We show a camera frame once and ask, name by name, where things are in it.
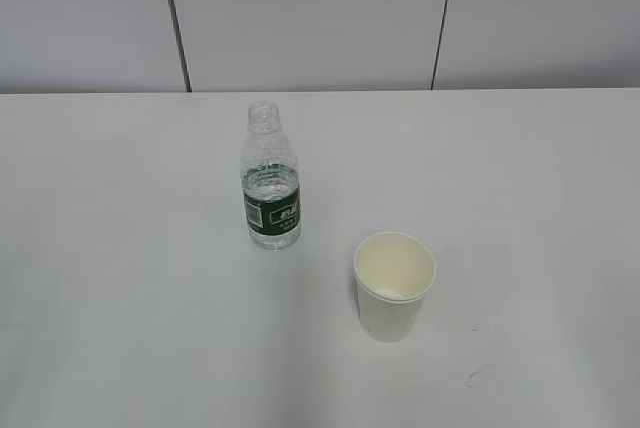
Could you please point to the white paper cup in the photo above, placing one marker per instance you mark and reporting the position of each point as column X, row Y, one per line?
column 393, row 271

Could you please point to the clear water bottle green label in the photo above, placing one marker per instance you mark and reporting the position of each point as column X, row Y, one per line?
column 270, row 180

